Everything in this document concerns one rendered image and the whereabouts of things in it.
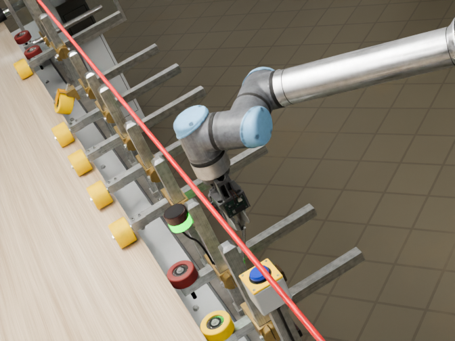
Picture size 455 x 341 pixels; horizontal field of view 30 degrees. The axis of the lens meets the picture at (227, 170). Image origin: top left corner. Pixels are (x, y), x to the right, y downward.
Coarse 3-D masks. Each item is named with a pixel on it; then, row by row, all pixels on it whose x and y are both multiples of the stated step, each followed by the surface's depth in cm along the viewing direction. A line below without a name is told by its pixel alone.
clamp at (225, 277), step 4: (204, 256) 237; (208, 260) 235; (216, 268) 231; (216, 272) 230; (224, 272) 229; (228, 272) 228; (220, 276) 228; (224, 276) 228; (228, 276) 227; (220, 280) 232; (224, 280) 228; (228, 280) 228; (232, 280) 229; (224, 284) 228; (228, 284) 228; (232, 284) 229; (228, 288) 229; (232, 288) 229
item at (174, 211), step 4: (176, 204) 219; (180, 204) 218; (168, 208) 219; (172, 208) 218; (176, 208) 217; (180, 208) 217; (168, 212) 217; (172, 212) 217; (176, 212) 216; (180, 212) 215; (168, 216) 216; (172, 216) 215; (176, 216) 215; (180, 224) 216; (192, 224) 222; (196, 228) 220; (184, 232) 221; (188, 236) 222; (196, 240) 223; (200, 244) 224; (204, 248) 225; (208, 256) 227; (212, 260) 228; (212, 264) 228
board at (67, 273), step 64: (0, 64) 396; (0, 128) 342; (0, 192) 301; (64, 192) 285; (0, 256) 269; (64, 256) 256; (128, 256) 245; (0, 320) 243; (64, 320) 233; (128, 320) 223; (192, 320) 214
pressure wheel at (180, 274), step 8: (176, 264) 233; (184, 264) 232; (192, 264) 231; (168, 272) 232; (176, 272) 231; (184, 272) 230; (192, 272) 229; (176, 280) 228; (184, 280) 228; (192, 280) 229; (176, 288) 230; (192, 296) 236
